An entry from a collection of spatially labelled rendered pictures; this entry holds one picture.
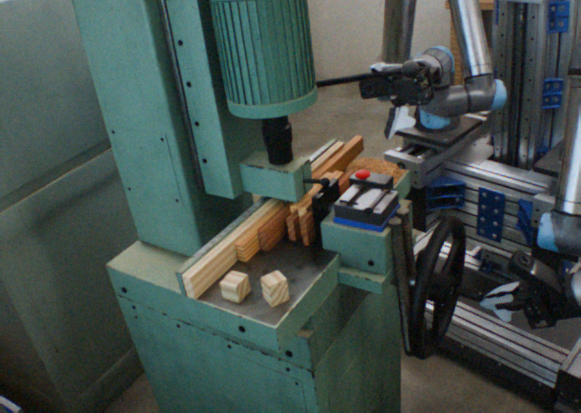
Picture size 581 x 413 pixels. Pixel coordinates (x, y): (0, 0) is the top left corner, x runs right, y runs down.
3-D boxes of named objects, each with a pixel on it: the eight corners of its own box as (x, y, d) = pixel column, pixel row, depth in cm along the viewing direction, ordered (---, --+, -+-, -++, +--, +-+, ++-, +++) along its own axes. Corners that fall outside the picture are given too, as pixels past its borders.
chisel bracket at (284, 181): (298, 210, 111) (292, 172, 107) (242, 198, 119) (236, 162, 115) (316, 192, 117) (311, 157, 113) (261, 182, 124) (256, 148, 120)
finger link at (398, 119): (408, 137, 108) (416, 100, 111) (381, 138, 112) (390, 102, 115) (413, 145, 110) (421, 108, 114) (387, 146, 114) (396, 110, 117)
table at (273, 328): (328, 373, 87) (325, 347, 84) (187, 319, 102) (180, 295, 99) (448, 197, 130) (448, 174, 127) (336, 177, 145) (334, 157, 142)
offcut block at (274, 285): (290, 299, 95) (286, 279, 93) (272, 307, 93) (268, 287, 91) (280, 290, 97) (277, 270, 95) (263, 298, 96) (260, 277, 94)
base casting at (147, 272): (311, 373, 104) (307, 339, 99) (113, 294, 133) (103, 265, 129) (400, 249, 136) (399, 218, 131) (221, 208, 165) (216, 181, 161)
